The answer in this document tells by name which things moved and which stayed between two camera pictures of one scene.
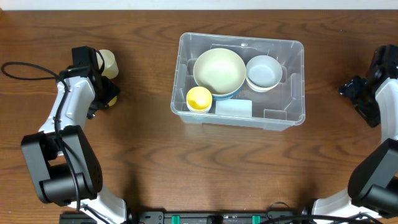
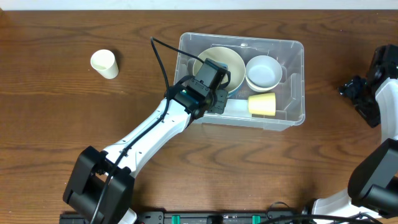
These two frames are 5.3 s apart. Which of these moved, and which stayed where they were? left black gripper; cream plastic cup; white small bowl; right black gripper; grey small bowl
Moved: left black gripper
Stayed: white small bowl; right black gripper; grey small bowl; cream plastic cup
